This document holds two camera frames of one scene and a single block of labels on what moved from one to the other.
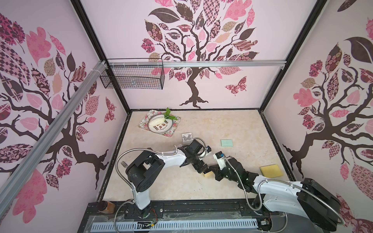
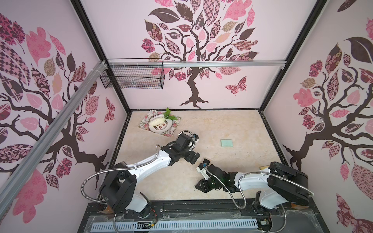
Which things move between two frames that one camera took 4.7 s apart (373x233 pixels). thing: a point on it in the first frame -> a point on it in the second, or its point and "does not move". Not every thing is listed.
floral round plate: (158, 124) does not move
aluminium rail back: (140, 63) does not move
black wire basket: (126, 77) does not move
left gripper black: (203, 169) -> (190, 158)
